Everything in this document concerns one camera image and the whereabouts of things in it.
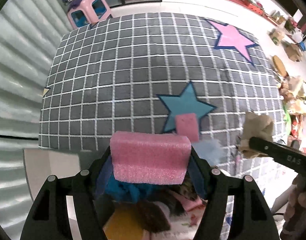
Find yellow sponge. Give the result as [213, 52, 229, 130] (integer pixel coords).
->
[103, 205, 145, 240]

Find beige cloth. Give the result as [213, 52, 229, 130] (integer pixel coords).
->
[238, 112, 274, 159]

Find grey pleated curtain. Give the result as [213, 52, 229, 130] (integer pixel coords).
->
[0, 0, 72, 239]

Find pink plastic stool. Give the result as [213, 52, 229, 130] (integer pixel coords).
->
[67, 0, 112, 29]

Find grey grid rug with stars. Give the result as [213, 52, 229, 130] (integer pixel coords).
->
[39, 13, 284, 179]

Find large pink foam sponge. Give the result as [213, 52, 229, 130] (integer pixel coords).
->
[110, 131, 191, 185]

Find light blue fluffy cloth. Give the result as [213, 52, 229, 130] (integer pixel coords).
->
[192, 139, 227, 166]

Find small pink foam sponge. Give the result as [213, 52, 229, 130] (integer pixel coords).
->
[174, 113, 199, 142]

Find brown knitted sock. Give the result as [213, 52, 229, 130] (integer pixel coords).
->
[135, 200, 185, 233]

